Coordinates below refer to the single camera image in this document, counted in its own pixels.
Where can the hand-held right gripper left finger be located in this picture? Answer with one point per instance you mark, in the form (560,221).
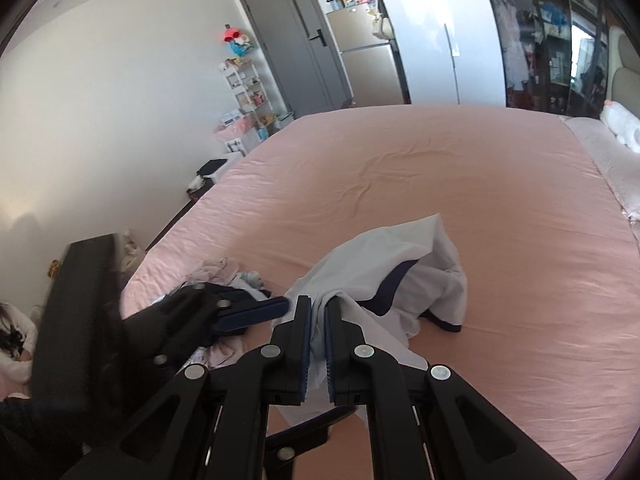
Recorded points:
(303,360)

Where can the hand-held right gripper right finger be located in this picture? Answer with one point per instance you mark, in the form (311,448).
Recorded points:
(330,360)

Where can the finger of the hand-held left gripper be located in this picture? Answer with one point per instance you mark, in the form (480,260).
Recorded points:
(305,440)
(250,312)

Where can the white shirt with navy trim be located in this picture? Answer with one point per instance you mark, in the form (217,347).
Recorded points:
(400,245)

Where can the person's left forearm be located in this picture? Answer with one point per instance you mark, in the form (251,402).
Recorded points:
(30,440)

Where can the pile of assorted clothes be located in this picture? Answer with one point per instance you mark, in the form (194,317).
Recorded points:
(225,272)

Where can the pink storage box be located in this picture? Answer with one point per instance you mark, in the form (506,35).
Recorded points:
(235,132)

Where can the white shelf rack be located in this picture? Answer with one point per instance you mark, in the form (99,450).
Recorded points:
(245,85)

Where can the pink bed sheet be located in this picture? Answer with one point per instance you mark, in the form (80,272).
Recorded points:
(450,160)

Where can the red plush toy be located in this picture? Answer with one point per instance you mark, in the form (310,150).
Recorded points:
(235,40)

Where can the silver fridge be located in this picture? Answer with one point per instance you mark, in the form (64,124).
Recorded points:
(367,65)

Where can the grey door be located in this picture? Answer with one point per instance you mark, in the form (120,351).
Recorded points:
(295,35)

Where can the beige hanging bag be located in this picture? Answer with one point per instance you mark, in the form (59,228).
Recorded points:
(382,27)

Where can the white wardrobe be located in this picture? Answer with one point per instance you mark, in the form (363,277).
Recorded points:
(440,35)

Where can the white plush toy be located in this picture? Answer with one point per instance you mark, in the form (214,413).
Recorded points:
(620,120)

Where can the glass door wardrobe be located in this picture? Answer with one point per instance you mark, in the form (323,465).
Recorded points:
(545,40)

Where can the grey padded headboard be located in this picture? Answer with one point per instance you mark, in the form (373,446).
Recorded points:
(625,70)

